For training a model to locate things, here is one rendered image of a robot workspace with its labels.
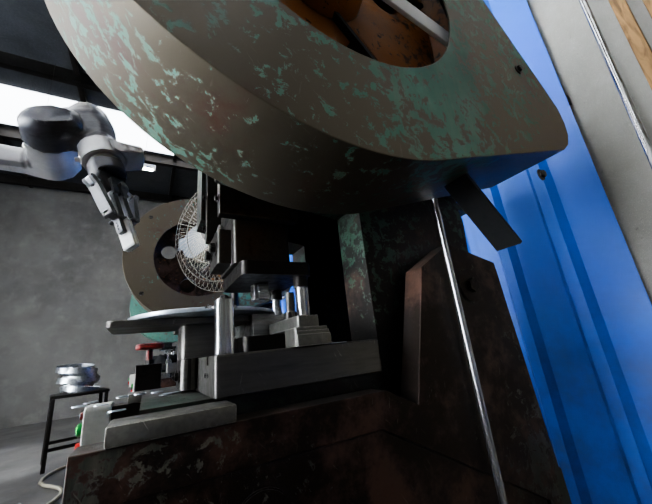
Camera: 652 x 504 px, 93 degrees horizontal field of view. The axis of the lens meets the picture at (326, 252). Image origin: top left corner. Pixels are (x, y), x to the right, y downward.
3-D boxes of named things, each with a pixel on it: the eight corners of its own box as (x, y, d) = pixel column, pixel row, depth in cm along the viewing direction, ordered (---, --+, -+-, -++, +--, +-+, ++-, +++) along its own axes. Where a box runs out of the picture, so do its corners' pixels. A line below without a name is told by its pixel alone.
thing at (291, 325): (298, 346, 48) (293, 281, 51) (264, 350, 62) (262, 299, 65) (331, 343, 51) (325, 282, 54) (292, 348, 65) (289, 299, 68)
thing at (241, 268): (242, 285, 62) (241, 259, 64) (222, 302, 79) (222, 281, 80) (313, 285, 70) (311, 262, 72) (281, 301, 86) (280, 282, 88)
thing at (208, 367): (214, 400, 43) (214, 355, 44) (183, 384, 80) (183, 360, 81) (383, 371, 57) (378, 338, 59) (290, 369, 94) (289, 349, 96)
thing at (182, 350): (96, 405, 48) (105, 317, 52) (106, 397, 60) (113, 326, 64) (253, 381, 60) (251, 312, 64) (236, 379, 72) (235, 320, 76)
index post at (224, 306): (216, 355, 48) (216, 293, 50) (213, 355, 50) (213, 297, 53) (235, 353, 49) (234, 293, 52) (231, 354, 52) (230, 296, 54)
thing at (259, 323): (253, 336, 63) (252, 313, 64) (235, 341, 75) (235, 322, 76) (293, 333, 67) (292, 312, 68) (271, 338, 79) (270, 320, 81)
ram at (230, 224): (213, 261, 63) (213, 140, 72) (202, 278, 76) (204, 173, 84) (291, 264, 72) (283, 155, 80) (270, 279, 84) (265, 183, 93)
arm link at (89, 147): (66, 149, 71) (71, 166, 69) (110, 119, 70) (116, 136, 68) (114, 174, 83) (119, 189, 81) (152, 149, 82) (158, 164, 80)
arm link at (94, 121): (28, 163, 70) (16, 127, 62) (19, 122, 74) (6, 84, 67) (121, 162, 81) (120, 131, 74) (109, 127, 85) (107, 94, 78)
